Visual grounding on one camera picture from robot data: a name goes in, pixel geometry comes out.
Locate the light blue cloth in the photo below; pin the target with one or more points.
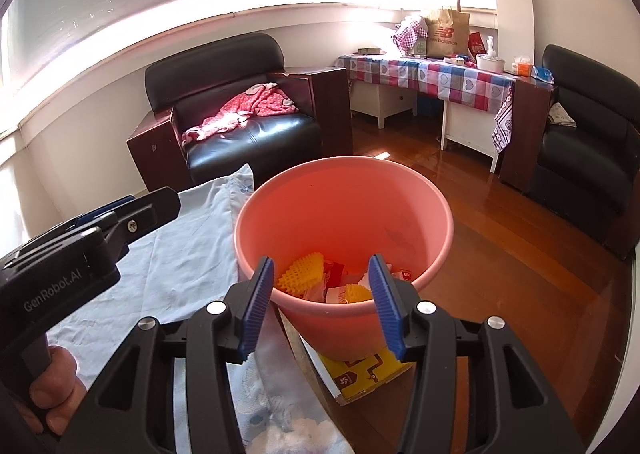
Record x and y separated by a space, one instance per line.
190 244

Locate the red checkered cloth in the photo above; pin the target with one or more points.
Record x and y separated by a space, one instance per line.
407 34

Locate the small red box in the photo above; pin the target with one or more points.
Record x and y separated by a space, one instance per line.
477 44

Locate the person's left hand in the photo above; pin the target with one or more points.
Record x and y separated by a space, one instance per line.
57 389

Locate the pink dotted garment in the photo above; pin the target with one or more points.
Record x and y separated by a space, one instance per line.
250 104

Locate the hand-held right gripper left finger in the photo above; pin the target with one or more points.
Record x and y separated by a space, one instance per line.
257 309

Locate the white tissue container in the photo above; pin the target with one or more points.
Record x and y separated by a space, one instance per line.
490 61

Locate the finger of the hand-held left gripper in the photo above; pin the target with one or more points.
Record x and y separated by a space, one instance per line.
100 216
145 214

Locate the flat book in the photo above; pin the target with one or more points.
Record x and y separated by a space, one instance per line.
371 51

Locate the pink plastic basin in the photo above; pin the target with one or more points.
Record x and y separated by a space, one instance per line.
340 204

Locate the brown paper bag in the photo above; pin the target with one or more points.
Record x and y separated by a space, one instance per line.
447 34

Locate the checkered tablecloth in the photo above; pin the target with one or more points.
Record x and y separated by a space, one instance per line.
450 76

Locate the yellow cardboard box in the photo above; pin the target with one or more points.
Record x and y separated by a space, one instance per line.
360 374

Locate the black leather armchair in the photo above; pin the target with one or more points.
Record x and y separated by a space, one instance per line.
250 144

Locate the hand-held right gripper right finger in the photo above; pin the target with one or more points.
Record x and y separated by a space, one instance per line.
385 309

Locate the orange packet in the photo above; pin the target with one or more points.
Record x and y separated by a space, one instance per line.
522 66

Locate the white desk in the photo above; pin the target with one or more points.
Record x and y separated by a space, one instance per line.
467 129

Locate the pale cloth on armchair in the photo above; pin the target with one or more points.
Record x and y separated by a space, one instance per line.
562 115

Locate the black armchair with wooden side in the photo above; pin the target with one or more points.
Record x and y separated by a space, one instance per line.
580 159

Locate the blue packet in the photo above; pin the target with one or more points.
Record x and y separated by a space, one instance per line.
544 74

